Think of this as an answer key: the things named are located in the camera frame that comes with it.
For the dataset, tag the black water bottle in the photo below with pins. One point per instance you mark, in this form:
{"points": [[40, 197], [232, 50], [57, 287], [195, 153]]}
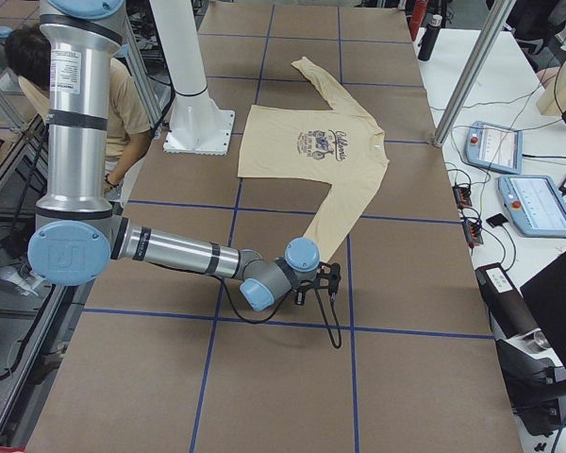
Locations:
{"points": [[428, 41]]}

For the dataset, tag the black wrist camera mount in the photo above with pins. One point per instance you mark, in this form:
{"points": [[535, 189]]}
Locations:
{"points": [[328, 278]]}

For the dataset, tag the grey teach pendant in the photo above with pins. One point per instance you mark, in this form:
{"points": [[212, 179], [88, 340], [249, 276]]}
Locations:
{"points": [[534, 205], [493, 147]]}

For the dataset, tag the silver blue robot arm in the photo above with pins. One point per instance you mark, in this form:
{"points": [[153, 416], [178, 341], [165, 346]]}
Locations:
{"points": [[77, 232]]}

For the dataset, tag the far orange circuit board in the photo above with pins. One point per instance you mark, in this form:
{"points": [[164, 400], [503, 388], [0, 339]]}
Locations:
{"points": [[462, 195]]}

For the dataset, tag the black monitor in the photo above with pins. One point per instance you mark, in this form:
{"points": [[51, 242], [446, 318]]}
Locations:
{"points": [[545, 296]]}

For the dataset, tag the black brown label printer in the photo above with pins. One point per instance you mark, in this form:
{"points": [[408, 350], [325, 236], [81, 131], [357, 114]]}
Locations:
{"points": [[536, 383]]}

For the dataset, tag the cream long-sleeve printed shirt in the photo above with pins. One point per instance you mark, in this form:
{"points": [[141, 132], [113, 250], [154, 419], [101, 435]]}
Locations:
{"points": [[342, 146]]}

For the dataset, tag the near orange circuit board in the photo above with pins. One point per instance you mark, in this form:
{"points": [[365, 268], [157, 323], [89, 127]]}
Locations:
{"points": [[472, 231]]}

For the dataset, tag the person in beige shirt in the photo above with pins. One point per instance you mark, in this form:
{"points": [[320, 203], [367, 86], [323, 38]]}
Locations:
{"points": [[129, 132]]}

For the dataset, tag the far grey teach pendant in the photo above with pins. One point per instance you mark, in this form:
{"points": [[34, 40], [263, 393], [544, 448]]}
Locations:
{"points": [[493, 147]]}

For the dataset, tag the near grey teach pendant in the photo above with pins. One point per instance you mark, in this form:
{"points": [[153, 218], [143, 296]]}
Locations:
{"points": [[534, 205]]}

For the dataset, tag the aluminium frame post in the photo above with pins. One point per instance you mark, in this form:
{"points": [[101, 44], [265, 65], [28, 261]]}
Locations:
{"points": [[483, 45]]}

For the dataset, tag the red bottle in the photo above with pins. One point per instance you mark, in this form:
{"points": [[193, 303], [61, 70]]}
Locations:
{"points": [[417, 17]]}

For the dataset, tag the orange circuit board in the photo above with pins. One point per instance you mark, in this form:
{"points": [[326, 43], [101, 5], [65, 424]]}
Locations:
{"points": [[462, 195], [472, 231]]}

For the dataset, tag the small black flat device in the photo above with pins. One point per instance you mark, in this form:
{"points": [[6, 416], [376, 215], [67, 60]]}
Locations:
{"points": [[497, 220]]}

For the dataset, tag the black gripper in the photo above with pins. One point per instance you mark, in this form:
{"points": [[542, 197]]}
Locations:
{"points": [[301, 296]]}

